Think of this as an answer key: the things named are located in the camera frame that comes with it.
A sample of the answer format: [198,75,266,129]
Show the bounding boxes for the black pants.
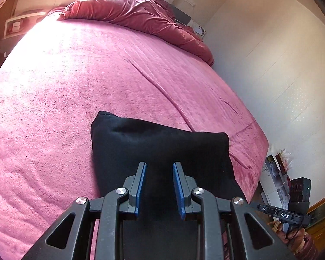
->
[91,110,247,260]

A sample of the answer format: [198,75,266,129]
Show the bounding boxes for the person's right forearm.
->
[294,234,324,260]

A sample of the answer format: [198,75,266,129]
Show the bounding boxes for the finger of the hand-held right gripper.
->
[257,204,278,217]

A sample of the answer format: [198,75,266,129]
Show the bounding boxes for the red quilt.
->
[47,0,215,66]

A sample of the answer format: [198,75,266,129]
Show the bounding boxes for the bed with pink blanket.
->
[0,13,269,260]

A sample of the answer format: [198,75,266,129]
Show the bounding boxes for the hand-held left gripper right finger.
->
[173,162,297,260]

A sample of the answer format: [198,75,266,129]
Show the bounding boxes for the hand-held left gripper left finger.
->
[22,162,147,260]

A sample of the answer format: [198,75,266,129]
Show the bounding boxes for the white flower-print box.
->
[191,23,208,37]

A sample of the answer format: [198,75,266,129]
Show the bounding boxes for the person's right hand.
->
[276,221,308,254]

